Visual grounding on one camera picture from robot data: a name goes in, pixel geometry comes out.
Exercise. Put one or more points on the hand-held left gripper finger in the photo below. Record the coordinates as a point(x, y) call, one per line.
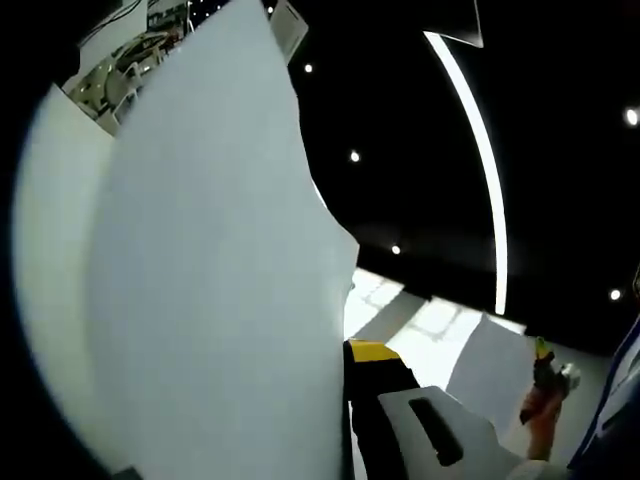
point(395, 450)

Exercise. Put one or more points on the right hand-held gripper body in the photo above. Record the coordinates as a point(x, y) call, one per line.
point(567, 380)

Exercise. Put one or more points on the person's right hand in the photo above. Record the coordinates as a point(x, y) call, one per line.
point(542, 410)

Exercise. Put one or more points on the bright window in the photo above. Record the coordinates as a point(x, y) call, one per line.
point(430, 345)

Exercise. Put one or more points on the long ceiling light strip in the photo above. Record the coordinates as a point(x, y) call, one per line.
point(487, 165)

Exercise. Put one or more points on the ceiling air conditioner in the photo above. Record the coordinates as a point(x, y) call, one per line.
point(290, 27)

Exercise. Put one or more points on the white office chair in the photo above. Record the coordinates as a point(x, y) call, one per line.
point(127, 92)

